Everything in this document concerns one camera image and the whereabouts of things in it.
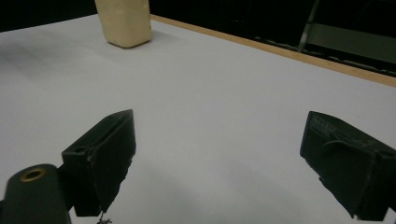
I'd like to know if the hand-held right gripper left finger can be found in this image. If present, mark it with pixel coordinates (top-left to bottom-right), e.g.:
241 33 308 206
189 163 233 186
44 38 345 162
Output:
61 108 137 217

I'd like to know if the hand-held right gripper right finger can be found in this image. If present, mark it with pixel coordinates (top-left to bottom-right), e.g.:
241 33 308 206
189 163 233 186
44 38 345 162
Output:
299 110 396 222

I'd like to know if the cream square cup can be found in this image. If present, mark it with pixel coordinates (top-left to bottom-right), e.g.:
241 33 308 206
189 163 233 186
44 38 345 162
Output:
93 0 153 49

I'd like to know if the grey metal stand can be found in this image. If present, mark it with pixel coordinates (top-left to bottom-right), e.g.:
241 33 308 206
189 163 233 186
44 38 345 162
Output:
297 0 396 65

